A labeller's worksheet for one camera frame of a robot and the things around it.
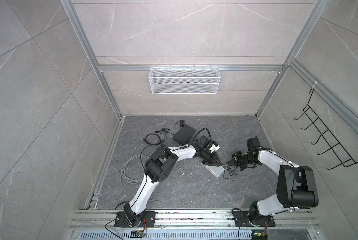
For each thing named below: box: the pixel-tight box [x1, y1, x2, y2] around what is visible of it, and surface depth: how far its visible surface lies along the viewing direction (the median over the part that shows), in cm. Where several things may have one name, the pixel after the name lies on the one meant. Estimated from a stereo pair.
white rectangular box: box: [205, 165, 225, 178], surface depth 90 cm
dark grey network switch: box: [172, 124, 197, 145], surface depth 109 cm
